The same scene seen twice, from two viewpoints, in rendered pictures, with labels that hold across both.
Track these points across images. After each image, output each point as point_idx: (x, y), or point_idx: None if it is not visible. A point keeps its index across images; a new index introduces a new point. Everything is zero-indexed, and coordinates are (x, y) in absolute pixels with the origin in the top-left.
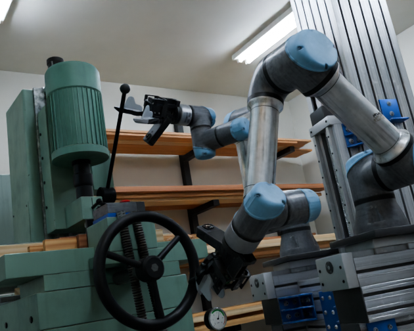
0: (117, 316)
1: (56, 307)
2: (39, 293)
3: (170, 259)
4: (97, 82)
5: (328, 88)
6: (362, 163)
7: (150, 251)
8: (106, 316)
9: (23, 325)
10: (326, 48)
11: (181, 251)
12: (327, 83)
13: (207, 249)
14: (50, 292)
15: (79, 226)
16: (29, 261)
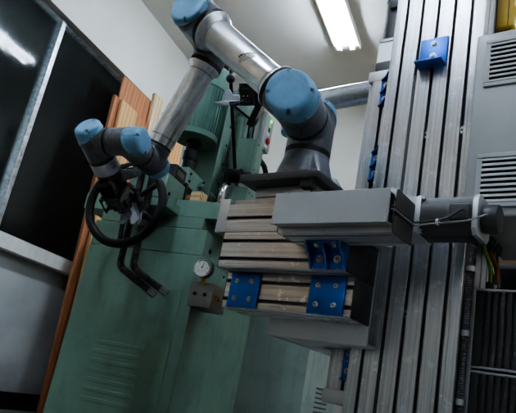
0: (88, 229)
1: (104, 231)
2: (97, 220)
3: (197, 215)
4: None
5: (203, 38)
6: None
7: (156, 199)
8: (133, 246)
9: None
10: (193, 2)
11: (210, 211)
12: (195, 34)
13: None
14: (104, 220)
15: (189, 194)
16: (99, 198)
